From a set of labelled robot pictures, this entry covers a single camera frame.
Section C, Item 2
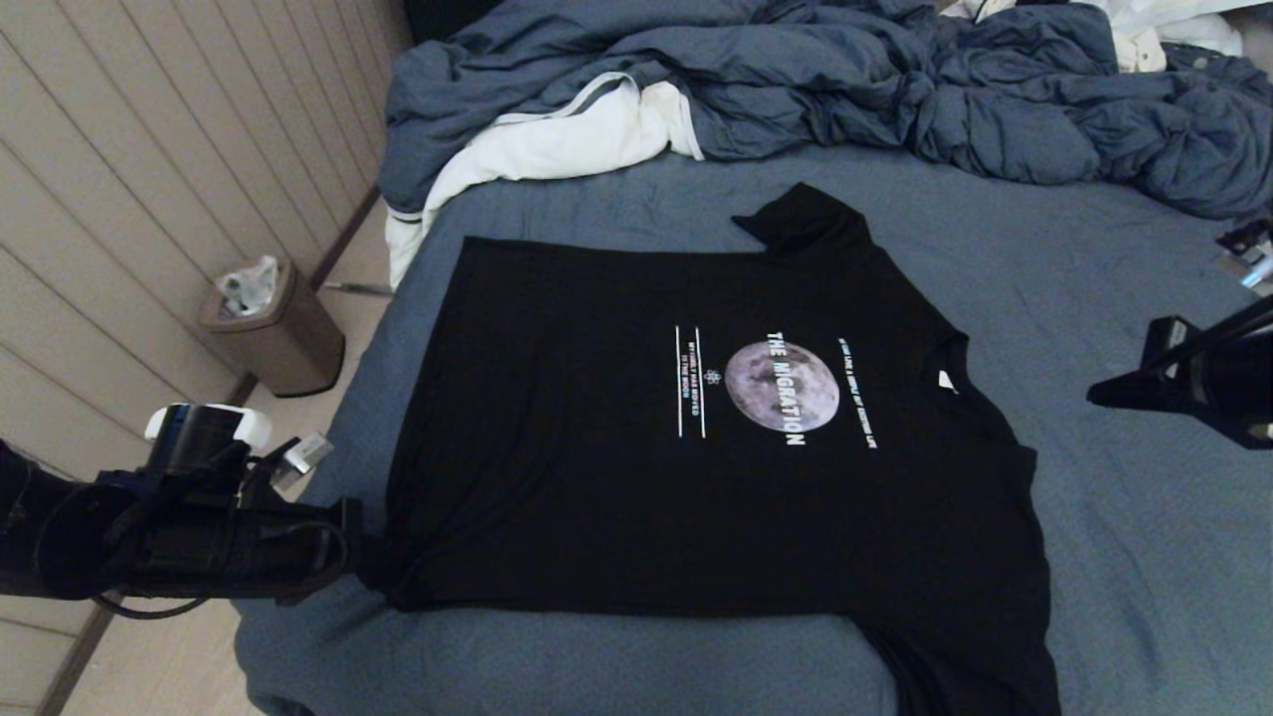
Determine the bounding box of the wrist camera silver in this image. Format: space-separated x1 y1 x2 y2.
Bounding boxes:
267 432 335 492
1213 221 1273 296

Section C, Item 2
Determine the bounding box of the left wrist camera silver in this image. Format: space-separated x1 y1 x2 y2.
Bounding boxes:
267 432 335 492

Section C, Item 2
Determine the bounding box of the black moon print T-shirt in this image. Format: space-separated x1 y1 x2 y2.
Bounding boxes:
358 182 1063 716

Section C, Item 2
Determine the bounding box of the white blanket grey stripe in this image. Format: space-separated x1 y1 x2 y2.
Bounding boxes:
384 74 705 289

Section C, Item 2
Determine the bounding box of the brown trash bin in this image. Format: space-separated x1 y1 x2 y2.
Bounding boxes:
199 257 347 399

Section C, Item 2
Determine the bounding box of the clear plastic bin liner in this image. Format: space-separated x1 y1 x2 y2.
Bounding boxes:
217 255 282 317

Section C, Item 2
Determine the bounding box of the black headboard panel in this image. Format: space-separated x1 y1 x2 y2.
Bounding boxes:
403 0 508 46

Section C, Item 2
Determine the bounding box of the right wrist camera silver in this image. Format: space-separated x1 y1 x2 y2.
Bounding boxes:
1213 221 1273 296

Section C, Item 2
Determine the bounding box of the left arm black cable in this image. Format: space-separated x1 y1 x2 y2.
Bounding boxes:
91 587 215 622

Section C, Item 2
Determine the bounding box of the blue bed sheet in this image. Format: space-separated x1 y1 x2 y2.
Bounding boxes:
231 144 1273 716

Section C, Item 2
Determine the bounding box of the crumpled blue duvet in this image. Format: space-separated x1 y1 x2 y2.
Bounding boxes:
378 0 1273 222

